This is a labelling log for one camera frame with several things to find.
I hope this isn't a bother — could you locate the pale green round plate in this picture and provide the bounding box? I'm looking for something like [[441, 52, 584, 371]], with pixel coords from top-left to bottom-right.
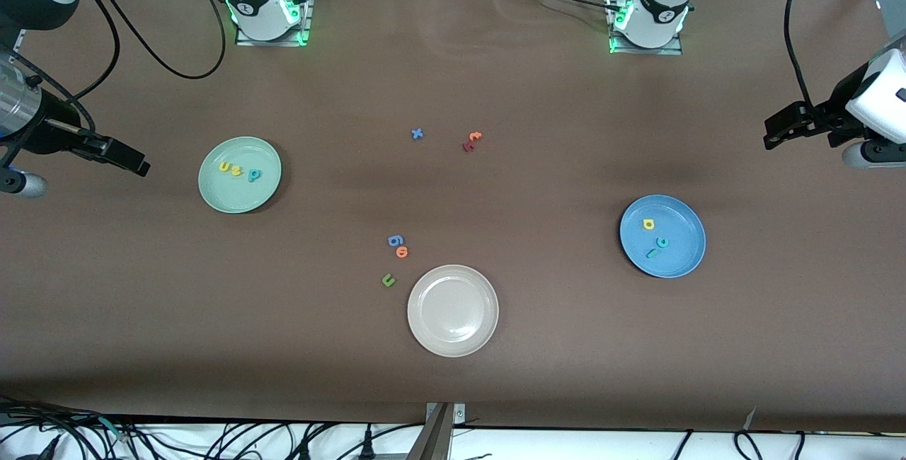
[[197, 136, 282, 214]]

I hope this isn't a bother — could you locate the blue round plate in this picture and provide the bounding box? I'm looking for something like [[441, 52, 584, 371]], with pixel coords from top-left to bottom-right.
[[619, 195, 707, 279]]

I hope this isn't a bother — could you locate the beige round plate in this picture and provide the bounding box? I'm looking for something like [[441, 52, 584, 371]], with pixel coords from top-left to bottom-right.
[[407, 265, 500, 358]]

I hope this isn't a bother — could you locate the long black looping cable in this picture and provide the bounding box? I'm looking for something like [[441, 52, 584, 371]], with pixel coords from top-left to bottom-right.
[[74, 0, 227, 81]]

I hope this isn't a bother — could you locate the short black arm cable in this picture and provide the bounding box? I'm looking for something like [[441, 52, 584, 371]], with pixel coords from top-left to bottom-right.
[[0, 0, 121, 132]]

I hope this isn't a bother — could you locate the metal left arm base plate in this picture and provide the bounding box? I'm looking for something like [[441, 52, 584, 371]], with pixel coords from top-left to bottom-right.
[[609, 0, 684, 56]]

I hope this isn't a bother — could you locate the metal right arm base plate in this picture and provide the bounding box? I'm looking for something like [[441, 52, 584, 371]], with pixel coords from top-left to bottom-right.
[[235, 0, 313, 47]]

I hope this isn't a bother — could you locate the tangled black cable bundle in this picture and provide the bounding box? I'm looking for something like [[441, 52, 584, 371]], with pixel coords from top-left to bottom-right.
[[0, 395, 425, 460]]

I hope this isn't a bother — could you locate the black looped floor cable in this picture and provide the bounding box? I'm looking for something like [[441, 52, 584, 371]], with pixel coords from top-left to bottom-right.
[[733, 430, 808, 460]]

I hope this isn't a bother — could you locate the metal table edge bracket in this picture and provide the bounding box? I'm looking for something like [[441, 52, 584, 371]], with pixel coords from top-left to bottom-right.
[[407, 402, 466, 460]]

